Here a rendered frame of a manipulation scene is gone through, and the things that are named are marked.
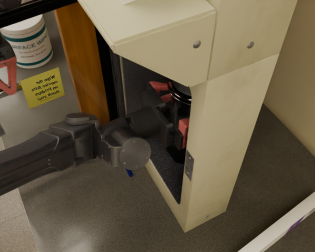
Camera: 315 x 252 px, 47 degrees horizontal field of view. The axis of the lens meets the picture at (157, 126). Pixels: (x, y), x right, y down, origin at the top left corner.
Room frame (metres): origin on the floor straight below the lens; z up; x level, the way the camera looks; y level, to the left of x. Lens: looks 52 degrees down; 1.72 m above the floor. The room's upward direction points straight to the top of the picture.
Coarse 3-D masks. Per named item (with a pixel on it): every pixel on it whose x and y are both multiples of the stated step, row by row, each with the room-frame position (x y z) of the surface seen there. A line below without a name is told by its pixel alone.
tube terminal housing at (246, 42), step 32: (224, 0) 0.31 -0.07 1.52; (256, 0) 0.33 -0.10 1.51; (288, 0) 0.36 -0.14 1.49; (224, 32) 0.32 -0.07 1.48; (256, 32) 0.34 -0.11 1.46; (224, 64) 0.32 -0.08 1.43; (256, 64) 0.35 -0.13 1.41; (192, 96) 0.33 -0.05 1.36; (224, 96) 0.33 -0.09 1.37; (256, 96) 0.35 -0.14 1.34; (192, 128) 0.33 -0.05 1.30; (224, 128) 0.33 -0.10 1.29; (224, 160) 0.34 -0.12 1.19; (192, 192) 0.31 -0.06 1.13; (224, 192) 0.35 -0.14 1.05; (192, 224) 0.32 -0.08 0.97
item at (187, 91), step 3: (174, 81) 0.48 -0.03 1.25; (174, 84) 0.47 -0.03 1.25; (177, 84) 0.47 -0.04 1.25; (180, 84) 0.46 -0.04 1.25; (177, 87) 0.46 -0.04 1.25; (180, 87) 0.46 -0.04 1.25; (183, 87) 0.46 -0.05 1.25; (186, 87) 0.45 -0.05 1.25; (180, 90) 0.46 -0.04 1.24; (183, 90) 0.45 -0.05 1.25; (186, 90) 0.45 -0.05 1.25; (189, 90) 0.45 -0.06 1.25; (186, 93) 0.45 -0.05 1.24; (189, 93) 0.45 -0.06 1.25
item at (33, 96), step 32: (32, 0) 0.51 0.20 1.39; (0, 32) 0.47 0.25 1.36; (32, 32) 0.50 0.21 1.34; (64, 32) 0.53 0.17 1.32; (0, 64) 0.46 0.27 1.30; (32, 64) 0.49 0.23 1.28; (64, 64) 0.52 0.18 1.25; (96, 64) 0.56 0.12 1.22; (0, 96) 0.45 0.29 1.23; (32, 96) 0.48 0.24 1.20; (64, 96) 0.51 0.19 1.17; (96, 96) 0.55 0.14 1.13; (32, 128) 0.47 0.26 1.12
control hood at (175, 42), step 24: (96, 0) 0.33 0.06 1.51; (144, 0) 0.33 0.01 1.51; (168, 0) 0.33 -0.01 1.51; (192, 0) 0.33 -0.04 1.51; (96, 24) 0.29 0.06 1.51; (120, 24) 0.29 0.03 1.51; (144, 24) 0.29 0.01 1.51; (168, 24) 0.29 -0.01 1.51; (192, 24) 0.30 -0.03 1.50; (120, 48) 0.26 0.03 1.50; (144, 48) 0.27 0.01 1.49; (168, 48) 0.28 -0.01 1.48; (192, 48) 0.30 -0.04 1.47; (168, 72) 0.28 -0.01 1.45; (192, 72) 0.30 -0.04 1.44
